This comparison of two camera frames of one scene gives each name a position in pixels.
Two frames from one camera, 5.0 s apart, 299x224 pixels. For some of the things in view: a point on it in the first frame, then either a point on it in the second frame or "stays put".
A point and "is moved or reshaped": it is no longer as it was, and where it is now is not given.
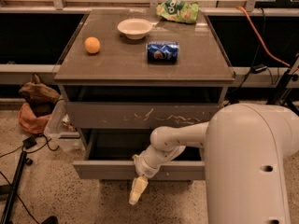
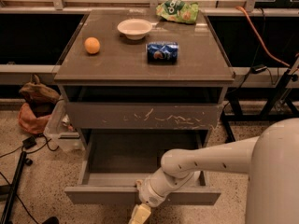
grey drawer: x=107 y=154 is moved or reshaped
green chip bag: x=178 y=11 stays put
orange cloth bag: x=32 y=123 stays put
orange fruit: x=92 y=45 stays put
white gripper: x=146 y=169 → x=149 y=195
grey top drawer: x=138 y=115 stays put
